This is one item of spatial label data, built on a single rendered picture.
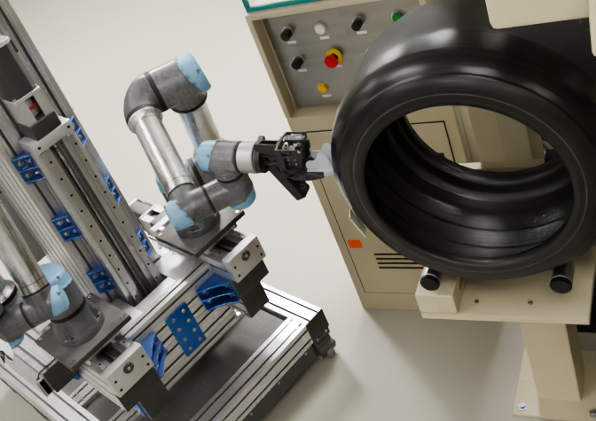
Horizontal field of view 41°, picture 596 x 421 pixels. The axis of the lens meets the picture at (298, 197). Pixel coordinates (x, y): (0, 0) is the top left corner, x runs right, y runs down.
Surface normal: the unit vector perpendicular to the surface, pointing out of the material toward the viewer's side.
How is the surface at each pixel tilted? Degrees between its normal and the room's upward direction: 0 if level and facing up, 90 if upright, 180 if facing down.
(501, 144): 90
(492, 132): 90
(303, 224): 0
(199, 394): 0
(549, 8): 90
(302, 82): 90
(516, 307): 0
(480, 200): 38
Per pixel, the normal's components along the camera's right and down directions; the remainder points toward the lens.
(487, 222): -0.18, -0.75
